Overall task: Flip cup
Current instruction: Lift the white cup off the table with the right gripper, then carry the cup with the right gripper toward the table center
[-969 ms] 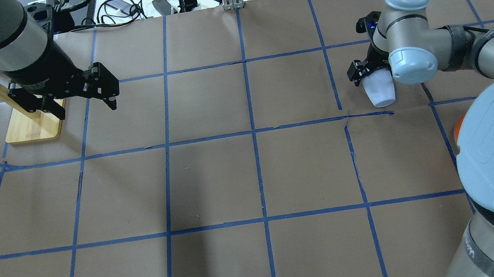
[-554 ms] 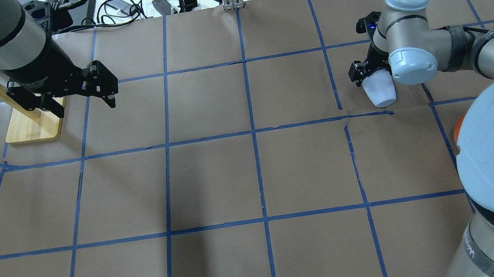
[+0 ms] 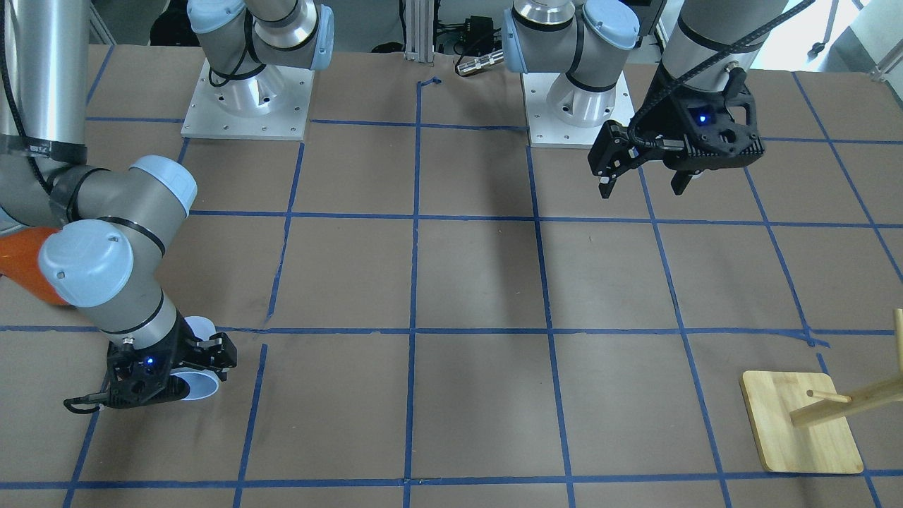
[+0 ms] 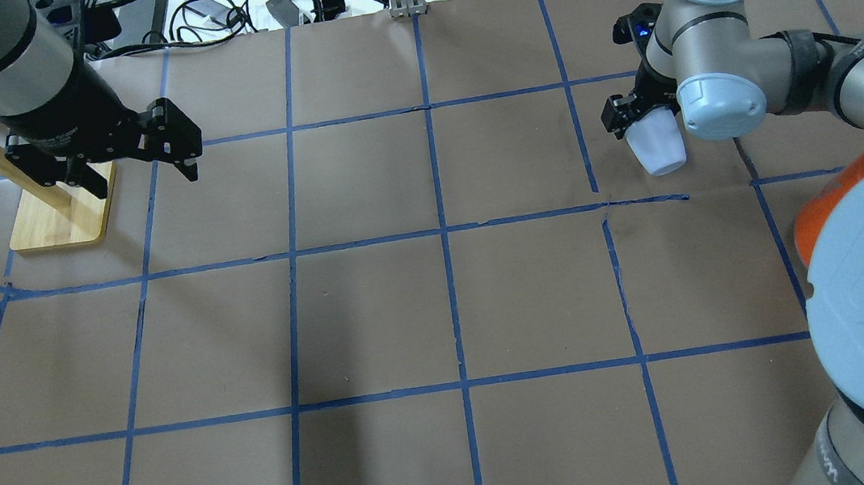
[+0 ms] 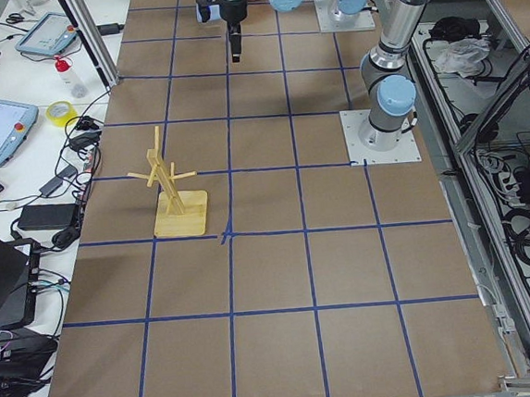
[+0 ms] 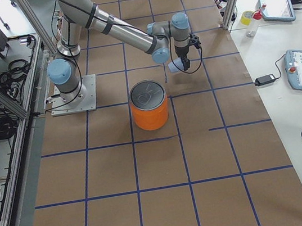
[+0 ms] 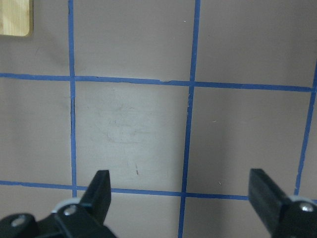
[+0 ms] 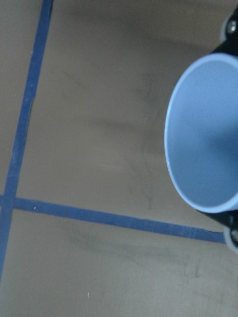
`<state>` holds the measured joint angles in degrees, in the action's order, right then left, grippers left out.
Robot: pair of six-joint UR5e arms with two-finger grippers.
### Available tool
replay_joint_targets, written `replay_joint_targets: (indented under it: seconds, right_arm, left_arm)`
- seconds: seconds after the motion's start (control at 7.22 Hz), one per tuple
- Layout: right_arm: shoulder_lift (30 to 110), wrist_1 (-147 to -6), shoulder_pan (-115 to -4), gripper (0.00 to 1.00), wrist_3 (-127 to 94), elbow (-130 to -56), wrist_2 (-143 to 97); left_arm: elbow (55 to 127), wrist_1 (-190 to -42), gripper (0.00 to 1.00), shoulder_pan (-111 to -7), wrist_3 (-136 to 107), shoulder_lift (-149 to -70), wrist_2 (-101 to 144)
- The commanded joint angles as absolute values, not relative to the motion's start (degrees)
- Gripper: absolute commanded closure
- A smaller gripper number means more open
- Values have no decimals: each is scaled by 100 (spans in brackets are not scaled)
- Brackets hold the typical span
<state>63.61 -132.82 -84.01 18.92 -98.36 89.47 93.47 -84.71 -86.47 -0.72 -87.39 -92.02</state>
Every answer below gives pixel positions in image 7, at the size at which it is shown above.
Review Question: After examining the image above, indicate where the wooden mug tree stand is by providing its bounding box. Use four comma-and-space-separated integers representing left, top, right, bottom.
0, 0, 33, 37

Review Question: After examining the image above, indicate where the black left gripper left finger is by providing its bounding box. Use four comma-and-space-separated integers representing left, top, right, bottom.
79, 170, 111, 223

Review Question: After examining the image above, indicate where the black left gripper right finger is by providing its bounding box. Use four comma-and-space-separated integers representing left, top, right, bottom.
248, 169, 289, 236

